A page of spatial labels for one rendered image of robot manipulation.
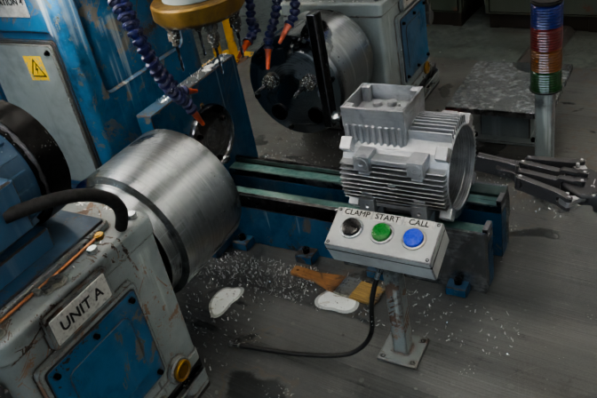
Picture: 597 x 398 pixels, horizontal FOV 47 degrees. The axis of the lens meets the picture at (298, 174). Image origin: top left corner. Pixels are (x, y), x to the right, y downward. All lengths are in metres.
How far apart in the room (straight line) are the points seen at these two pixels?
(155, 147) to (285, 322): 0.40
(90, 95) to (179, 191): 0.36
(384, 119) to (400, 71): 0.62
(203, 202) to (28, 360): 0.39
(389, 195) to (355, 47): 0.49
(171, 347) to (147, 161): 0.30
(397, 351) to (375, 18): 0.83
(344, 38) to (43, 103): 0.67
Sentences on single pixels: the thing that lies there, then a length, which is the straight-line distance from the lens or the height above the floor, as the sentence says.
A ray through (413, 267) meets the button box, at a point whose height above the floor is 1.03.
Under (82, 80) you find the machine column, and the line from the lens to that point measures 1.40.
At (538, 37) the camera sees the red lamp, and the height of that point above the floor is 1.15.
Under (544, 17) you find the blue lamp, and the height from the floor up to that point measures 1.19.
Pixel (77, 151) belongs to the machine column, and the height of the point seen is 1.06.
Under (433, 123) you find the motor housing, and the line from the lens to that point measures 1.21.
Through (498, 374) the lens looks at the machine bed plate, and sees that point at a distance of 1.18.
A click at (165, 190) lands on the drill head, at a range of 1.12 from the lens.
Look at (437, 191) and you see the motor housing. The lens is 1.18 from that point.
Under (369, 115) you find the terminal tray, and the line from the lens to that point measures 1.20.
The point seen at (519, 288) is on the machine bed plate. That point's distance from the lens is 1.32.
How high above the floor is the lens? 1.68
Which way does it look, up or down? 31 degrees down
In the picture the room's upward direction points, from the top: 12 degrees counter-clockwise
